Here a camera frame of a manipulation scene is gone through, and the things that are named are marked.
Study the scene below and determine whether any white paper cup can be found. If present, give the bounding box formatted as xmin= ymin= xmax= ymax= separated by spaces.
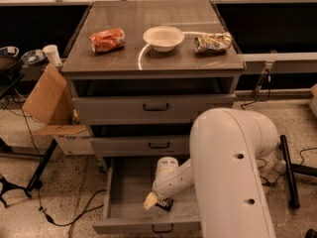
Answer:
xmin=43 ymin=45 xmax=62 ymax=66

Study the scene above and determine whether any crushed gold soda can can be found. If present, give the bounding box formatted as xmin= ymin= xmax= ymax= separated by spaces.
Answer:
xmin=194 ymin=32 xmax=232 ymax=54

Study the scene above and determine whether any black rxbar chocolate bar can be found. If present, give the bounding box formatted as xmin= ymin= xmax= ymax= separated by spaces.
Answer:
xmin=156 ymin=198 xmax=173 ymax=211

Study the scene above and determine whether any dark tray with bowl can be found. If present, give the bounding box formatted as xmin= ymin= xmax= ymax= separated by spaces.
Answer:
xmin=0 ymin=46 xmax=23 ymax=75

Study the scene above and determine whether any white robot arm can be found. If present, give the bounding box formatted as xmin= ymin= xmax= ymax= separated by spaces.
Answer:
xmin=144 ymin=108 xmax=279 ymax=238

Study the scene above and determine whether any black chair base leg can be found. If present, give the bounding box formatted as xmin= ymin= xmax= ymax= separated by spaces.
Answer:
xmin=279 ymin=135 xmax=317 ymax=209

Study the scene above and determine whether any black power cable left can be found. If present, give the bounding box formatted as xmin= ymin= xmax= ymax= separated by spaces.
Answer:
xmin=13 ymin=96 xmax=107 ymax=238

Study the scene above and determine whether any clear plastic bottle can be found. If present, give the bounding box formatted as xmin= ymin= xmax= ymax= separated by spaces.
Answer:
xmin=273 ymin=160 xmax=286 ymax=175

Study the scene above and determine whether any white paper bowl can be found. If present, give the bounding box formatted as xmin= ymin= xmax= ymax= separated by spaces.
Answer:
xmin=143 ymin=26 xmax=184 ymax=53

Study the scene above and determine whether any brown cardboard box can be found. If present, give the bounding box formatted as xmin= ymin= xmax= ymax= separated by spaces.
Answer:
xmin=23 ymin=64 xmax=94 ymax=155

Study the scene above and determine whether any grey middle drawer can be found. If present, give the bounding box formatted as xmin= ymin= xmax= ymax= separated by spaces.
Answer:
xmin=90 ymin=135 xmax=189 ymax=157

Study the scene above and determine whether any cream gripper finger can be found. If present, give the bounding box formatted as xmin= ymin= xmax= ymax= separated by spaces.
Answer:
xmin=144 ymin=192 xmax=159 ymax=210

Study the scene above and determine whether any grey open bottom drawer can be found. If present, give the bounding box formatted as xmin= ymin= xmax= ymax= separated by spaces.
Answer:
xmin=93 ymin=156 xmax=200 ymax=234

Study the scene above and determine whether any crushed orange soda can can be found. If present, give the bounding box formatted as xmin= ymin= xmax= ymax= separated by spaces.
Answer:
xmin=89 ymin=28 xmax=126 ymax=54

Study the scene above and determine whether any black stand leg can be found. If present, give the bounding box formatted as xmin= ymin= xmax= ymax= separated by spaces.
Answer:
xmin=27 ymin=140 xmax=57 ymax=191

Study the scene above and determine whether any blue bowl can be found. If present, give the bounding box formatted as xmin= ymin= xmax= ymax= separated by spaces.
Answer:
xmin=22 ymin=50 xmax=47 ymax=66

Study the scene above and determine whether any grey drawer cabinet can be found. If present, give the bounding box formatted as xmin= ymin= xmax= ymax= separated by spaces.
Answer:
xmin=60 ymin=0 xmax=246 ymax=171

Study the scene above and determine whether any black power adapter cable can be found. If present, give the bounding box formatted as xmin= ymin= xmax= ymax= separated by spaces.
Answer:
xmin=239 ymin=67 xmax=278 ymax=188

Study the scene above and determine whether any grey top drawer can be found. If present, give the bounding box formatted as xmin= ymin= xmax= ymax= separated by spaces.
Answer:
xmin=72 ymin=94 xmax=236 ymax=125

